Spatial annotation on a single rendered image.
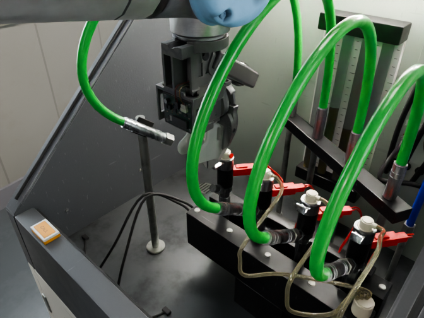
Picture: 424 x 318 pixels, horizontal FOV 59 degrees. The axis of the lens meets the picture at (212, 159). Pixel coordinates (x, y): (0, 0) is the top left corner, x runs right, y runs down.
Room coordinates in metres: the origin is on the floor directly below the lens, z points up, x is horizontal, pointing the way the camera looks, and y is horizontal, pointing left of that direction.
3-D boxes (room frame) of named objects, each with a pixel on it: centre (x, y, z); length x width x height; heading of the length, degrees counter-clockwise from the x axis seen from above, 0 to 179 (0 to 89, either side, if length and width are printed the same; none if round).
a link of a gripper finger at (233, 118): (0.47, -0.01, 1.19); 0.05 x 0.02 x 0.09; 47
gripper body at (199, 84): (0.47, 0.02, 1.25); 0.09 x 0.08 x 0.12; 137
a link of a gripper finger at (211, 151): (0.46, 0.01, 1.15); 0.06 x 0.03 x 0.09; 137
